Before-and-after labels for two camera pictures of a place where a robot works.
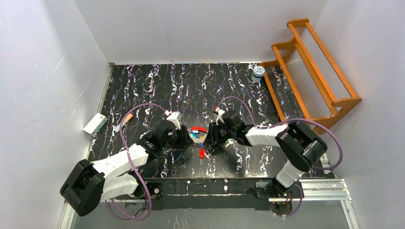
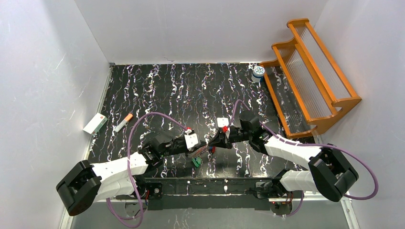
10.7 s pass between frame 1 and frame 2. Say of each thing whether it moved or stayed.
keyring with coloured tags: moved
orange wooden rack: stayed
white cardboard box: stayed
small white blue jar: stayed
